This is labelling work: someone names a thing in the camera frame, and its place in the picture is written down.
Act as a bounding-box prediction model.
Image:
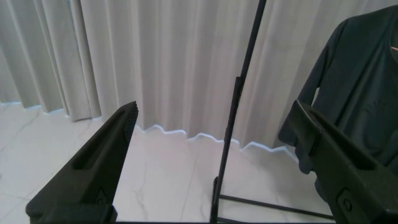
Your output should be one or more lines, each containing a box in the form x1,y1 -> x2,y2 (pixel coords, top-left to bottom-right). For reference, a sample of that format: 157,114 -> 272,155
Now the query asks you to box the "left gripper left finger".
25,100 -> 139,223

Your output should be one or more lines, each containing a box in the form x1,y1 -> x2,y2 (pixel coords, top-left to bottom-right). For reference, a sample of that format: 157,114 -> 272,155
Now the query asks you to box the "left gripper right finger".
291,99 -> 398,223

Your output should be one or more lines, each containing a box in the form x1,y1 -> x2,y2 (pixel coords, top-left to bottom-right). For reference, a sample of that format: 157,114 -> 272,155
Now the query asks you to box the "dark grey shirt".
277,4 -> 398,205

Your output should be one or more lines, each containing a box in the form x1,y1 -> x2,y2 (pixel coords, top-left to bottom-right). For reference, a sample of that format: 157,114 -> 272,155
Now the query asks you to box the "black clothes rack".
209,0 -> 336,223

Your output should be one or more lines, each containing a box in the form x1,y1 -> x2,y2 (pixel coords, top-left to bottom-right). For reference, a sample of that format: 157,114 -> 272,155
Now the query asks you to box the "white curtain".
0,0 -> 398,149

